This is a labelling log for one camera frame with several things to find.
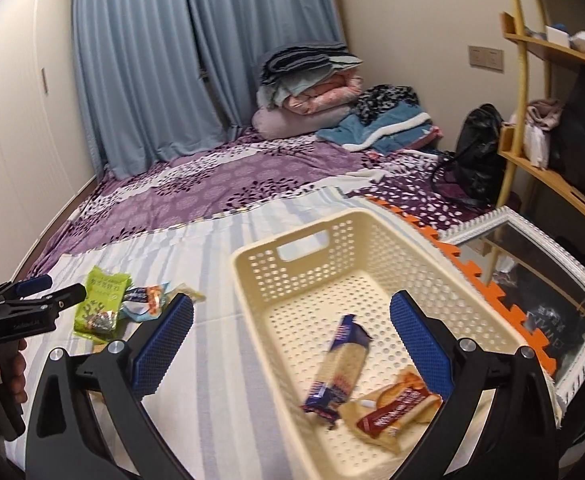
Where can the lilac folded quilt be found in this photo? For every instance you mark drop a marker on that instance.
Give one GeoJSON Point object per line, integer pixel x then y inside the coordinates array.
{"type": "Point", "coordinates": [292, 122]}

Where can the cream perforated plastic basket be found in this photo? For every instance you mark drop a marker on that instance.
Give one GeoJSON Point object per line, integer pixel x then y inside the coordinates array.
{"type": "Point", "coordinates": [322, 280]}

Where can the green snack packet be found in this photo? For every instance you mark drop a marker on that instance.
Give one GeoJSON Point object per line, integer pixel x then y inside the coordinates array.
{"type": "Point", "coordinates": [97, 300]}

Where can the blue cracker packet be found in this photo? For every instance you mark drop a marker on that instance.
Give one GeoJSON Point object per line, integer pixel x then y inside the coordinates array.
{"type": "Point", "coordinates": [342, 370]}

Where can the wall switch plate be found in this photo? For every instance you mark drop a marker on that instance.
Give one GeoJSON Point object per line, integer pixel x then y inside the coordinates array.
{"type": "Point", "coordinates": [485, 56]}

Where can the wooden shelf rack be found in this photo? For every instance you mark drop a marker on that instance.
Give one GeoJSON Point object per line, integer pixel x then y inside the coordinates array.
{"type": "Point", "coordinates": [547, 180]}

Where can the red brown bread packet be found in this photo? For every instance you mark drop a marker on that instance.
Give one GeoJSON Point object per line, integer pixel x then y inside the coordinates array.
{"type": "Point", "coordinates": [397, 410]}

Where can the striped bed sheet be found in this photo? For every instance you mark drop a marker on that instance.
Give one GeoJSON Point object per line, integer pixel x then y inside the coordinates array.
{"type": "Point", "coordinates": [197, 260]}

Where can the blue curtain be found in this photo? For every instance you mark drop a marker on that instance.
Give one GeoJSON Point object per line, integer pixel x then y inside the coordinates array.
{"type": "Point", "coordinates": [137, 60]}
{"type": "Point", "coordinates": [262, 10]}

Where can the pink folded quilt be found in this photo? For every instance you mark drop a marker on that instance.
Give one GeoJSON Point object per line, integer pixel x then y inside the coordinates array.
{"type": "Point", "coordinates": [322, 95]}

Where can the pink patterned cloth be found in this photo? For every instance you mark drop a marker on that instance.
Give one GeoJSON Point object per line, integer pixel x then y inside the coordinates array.
{"type": "Point", "coordinates": [430, 135]}

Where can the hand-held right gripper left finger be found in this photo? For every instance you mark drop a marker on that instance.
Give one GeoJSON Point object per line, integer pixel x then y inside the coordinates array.
{"type": "Point", "coordinates": [165, 340]}

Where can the small white box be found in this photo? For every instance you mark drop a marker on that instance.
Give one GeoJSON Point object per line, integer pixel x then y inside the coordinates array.
{"type": "Point", "coordinates": [556, 36]}

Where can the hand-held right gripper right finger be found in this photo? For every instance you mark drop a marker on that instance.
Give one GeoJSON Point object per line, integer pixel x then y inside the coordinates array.
{"type": "Point", "coordinates": [422, 350]}

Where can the orange and blue snack packet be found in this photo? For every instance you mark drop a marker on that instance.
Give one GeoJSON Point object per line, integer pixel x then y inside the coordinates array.
{"type": "Point", "coordinates": [145, 302]}

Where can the blue fleece blanket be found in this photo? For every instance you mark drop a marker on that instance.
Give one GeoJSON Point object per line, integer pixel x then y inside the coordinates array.
{"type": "Point", "coordinates": [372, 132]}

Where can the dark grey folded blanket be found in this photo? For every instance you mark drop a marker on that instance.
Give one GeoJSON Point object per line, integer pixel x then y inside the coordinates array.
{"type": "Point", "coordinates": [302, 57]}

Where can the small clear yellow snack packet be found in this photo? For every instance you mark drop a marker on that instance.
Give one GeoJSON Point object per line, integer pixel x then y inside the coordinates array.
{"type": "Point", "coordinates": [192, 294]}

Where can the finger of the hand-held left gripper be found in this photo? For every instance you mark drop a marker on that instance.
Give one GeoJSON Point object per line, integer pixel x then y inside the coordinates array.
{"type": "Point", "coordinates": [47, 305]}
{"type": "Point", "coordinates": [32, 282]}

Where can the white wardrobe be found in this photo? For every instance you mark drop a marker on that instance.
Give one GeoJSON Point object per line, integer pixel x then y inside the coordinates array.
{"type": "Point", "coordinates": [22, 110]}

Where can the purple floral bed sheet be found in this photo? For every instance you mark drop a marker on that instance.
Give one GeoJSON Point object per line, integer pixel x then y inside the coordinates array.
{"type": "Point", "coordinates": [222, 175]}

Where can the black and white spotted garment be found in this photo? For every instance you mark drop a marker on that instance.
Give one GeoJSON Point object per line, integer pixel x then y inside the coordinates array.
{"type": "Point", "coordinates": [387, 100]}

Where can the grey green folded blanket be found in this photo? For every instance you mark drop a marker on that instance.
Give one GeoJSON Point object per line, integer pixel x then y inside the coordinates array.
{"type": "Point", "coordinates": [282, 87]}

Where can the white framed mirror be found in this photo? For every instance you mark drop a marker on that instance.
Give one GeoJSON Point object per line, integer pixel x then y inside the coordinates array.
{"type": "Point", "coordinates": [537, 280]}

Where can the orange foam mat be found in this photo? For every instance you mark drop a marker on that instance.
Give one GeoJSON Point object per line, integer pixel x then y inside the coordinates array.
{"type": "Point", "coordinates": [462, 265]}

